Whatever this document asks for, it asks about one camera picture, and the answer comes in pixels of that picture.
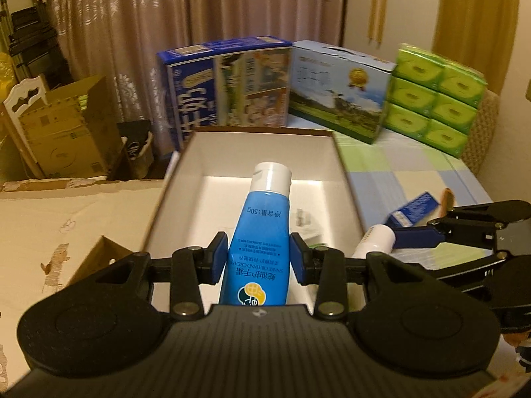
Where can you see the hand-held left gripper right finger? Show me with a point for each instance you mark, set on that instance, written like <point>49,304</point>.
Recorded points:
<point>296,257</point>

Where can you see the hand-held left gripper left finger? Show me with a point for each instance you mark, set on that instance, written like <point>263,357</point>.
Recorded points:
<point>220,257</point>

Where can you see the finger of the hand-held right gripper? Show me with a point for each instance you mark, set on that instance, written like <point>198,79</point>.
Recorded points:
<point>468,271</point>
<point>415,238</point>

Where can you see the small blue cardboard box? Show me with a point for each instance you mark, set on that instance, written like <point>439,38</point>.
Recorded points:
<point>412,209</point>

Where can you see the white pill bottle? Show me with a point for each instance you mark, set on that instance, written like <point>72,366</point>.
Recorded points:
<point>373,240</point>

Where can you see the blue hand cream tube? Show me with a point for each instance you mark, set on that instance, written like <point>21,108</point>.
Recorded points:
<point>257,232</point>

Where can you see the brown shoebox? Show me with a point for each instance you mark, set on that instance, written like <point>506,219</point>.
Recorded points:
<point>174,215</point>

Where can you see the checked tablecloth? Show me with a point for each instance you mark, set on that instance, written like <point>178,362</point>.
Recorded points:
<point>394,166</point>

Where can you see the chair with quilted cover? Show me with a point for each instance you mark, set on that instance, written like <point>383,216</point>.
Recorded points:
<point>483,132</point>

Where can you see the pack of green tissue packets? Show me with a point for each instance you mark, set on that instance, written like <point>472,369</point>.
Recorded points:
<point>431,99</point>

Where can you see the dark blue milk carton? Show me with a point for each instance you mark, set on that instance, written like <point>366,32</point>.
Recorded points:
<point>195,91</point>

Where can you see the light blue milk carton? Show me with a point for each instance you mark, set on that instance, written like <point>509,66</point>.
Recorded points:
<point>332,91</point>

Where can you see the stack of cardboard boxes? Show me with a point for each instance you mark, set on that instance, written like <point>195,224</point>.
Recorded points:
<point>62,132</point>

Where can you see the yellow curtain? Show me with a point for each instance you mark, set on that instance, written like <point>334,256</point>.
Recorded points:
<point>477,20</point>

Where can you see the white carved chair back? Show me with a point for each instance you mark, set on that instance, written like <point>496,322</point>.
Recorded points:
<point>23,99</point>

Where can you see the beige patterned curtain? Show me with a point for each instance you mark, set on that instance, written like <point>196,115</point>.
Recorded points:
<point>166,8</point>

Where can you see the yellow plastic bag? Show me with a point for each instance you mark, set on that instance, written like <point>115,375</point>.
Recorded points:
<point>8,74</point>

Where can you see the black folding rack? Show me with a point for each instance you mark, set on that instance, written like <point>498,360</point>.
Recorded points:
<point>33,41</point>

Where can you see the yellow wall strips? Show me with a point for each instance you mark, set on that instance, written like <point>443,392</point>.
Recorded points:
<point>377,18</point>

